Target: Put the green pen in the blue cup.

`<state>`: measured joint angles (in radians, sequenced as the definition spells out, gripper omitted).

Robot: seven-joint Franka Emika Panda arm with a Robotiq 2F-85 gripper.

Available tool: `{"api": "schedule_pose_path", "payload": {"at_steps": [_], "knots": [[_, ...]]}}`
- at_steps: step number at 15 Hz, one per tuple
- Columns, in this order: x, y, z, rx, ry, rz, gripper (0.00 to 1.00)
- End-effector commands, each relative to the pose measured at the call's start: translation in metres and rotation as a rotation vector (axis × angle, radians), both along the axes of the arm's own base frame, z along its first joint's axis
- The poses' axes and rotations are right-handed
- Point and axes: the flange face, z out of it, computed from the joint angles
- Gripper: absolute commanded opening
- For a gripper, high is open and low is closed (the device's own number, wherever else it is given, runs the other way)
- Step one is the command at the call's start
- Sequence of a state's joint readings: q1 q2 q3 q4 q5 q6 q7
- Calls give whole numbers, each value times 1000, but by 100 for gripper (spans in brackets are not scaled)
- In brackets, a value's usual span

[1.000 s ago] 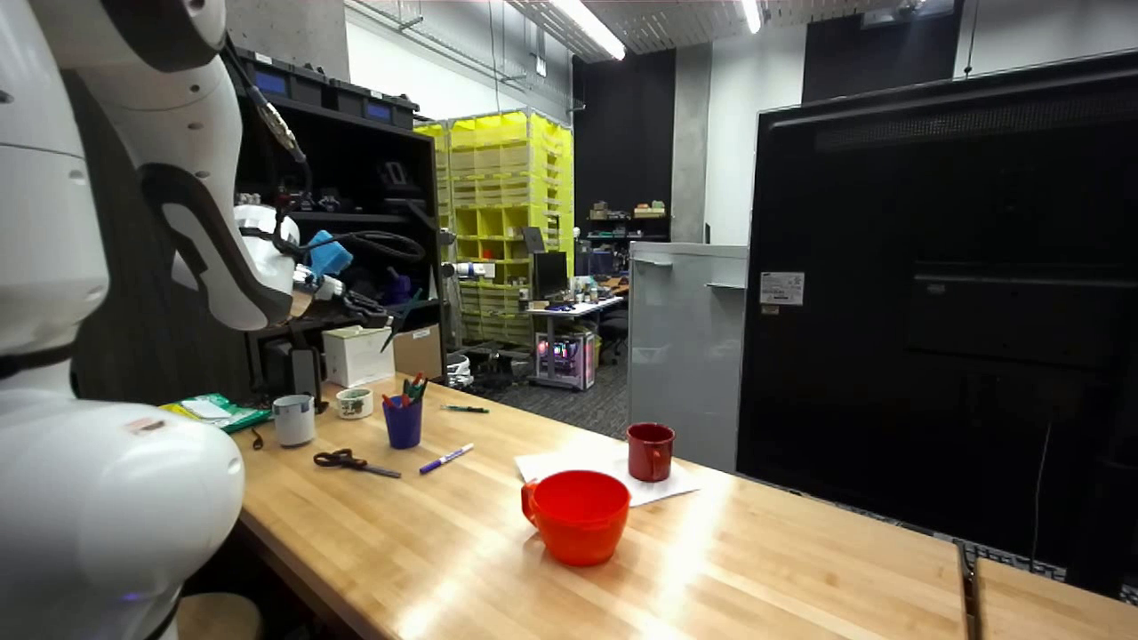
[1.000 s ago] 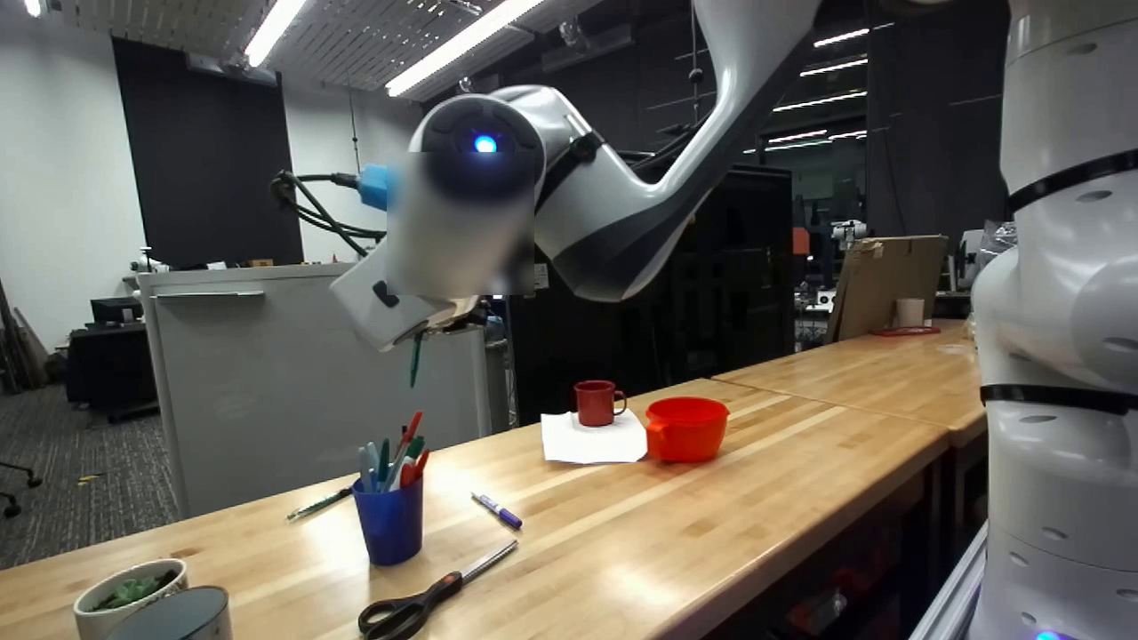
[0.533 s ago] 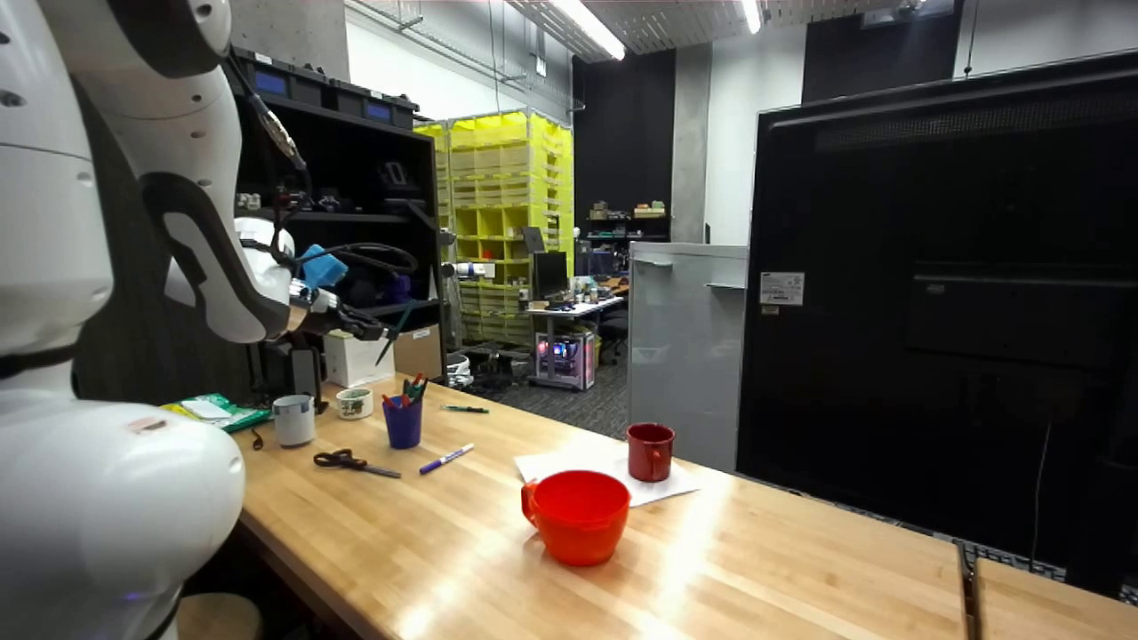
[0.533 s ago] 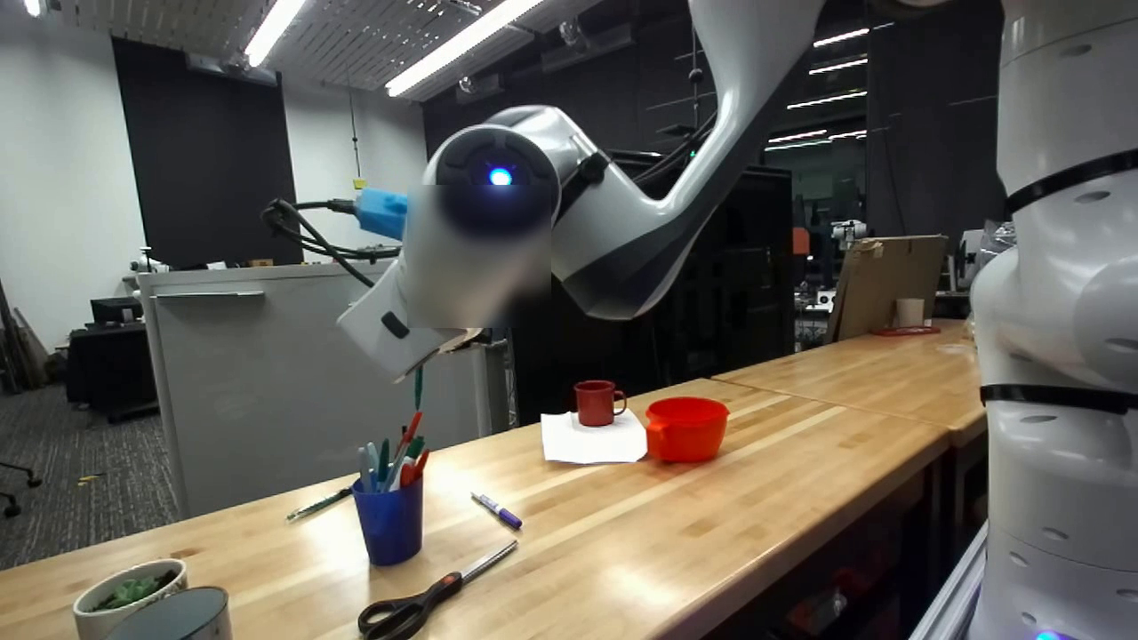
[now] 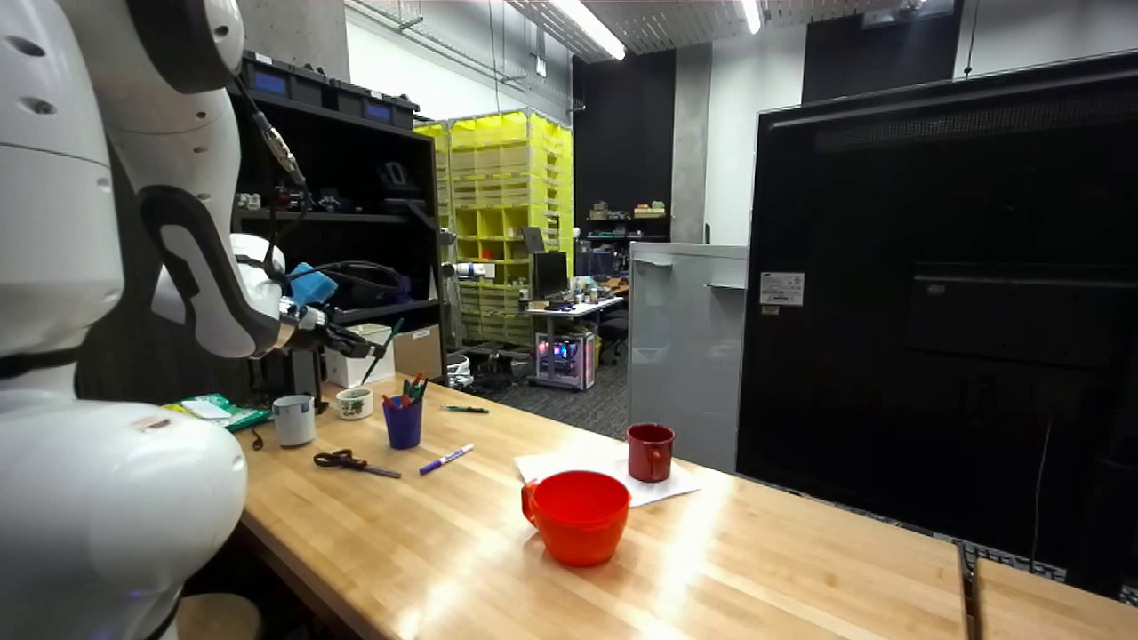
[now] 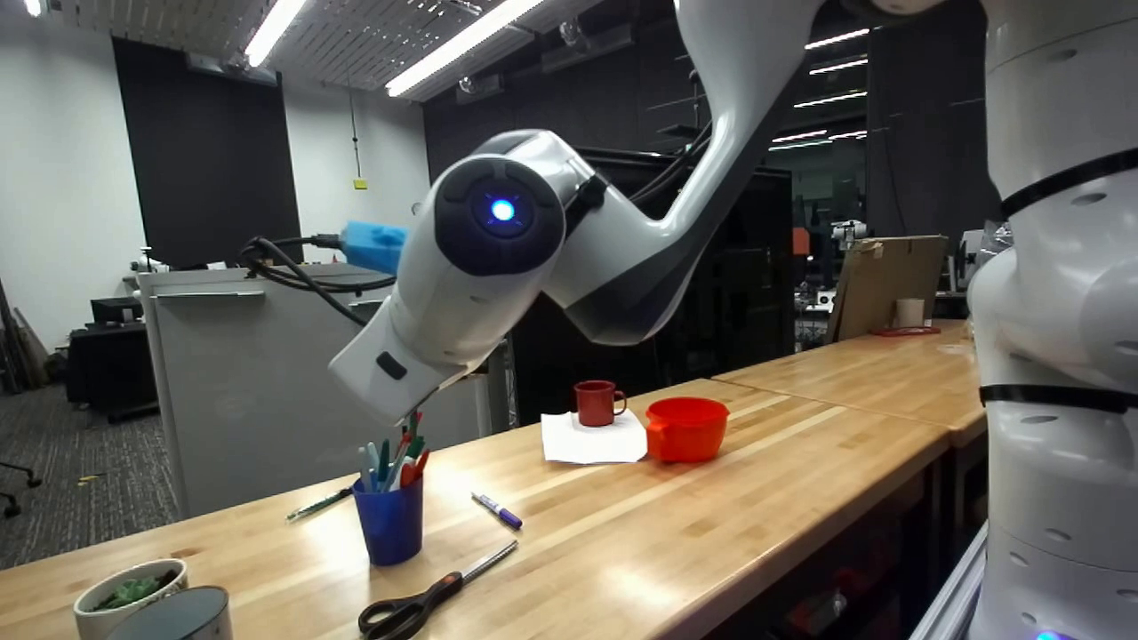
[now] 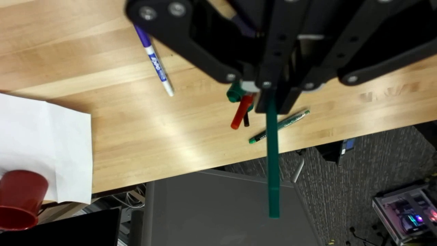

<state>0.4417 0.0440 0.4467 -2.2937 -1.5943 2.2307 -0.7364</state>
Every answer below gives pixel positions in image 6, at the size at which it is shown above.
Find small plant print cup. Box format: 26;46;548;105
70;554;194;640

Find red plastic cup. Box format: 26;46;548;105
644;396;732;467

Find purple marker with white band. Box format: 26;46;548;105
469;491;527;535

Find black wall screen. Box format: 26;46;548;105
109;33;307;275

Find short dark green pen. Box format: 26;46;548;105
285;482;362;526

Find large black cabinet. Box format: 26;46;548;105
508;140;799;424

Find blue cup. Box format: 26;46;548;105
349;471;429;569

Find dark red mug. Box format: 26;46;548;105
571;376;632;430

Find white paper cup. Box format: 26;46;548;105
892;294;932;337

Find grey metal cabinet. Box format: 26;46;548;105
137;259;520;520

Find tan cardboard box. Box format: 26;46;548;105
830;233;956;344

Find white folded cloth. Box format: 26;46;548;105
539;408;656;471

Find black chair base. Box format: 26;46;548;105
0;460;45;523

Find low black cabinet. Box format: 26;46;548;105
64;294;159;427

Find black handled scissors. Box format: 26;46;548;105
356;536;524;640

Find red pen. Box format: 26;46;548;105
406;408;433;491

